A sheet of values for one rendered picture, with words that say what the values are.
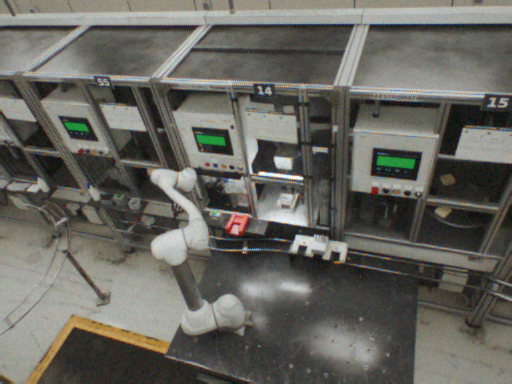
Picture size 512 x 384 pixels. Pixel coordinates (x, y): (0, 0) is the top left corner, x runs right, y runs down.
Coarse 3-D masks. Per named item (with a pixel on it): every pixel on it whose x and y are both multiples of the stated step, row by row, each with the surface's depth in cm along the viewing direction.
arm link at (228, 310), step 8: (224, 296) 244; (232, 296) 244; (216, 304) 243; (224, 304) 240; (232, 304) 239; (240, 304) 246; (216, 312) 241; (224, 312) 238; (232, 312) 239; (240, 312) 244; (224, 320) 241; (232, 320) 243; (240, 320) 248
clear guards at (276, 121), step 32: (288, 96) 207; (256, 128) 229; (288, 128) 222; (320, 128) 215; (256, 160) 248; (288, 160) 240; (320, 160) 231; (224, 192) 282; (320, 192) 251; (320, 224) 274
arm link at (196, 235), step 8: (192, 224) 219; (200, 224) 218; (184, 232) 213; (192, 232) 213; (200, 232) 213; (208, 232) 219; (192, 240) 212; (200, 240) 211; (208, 240) 216; (192, 248) 214; (200, 248) 212
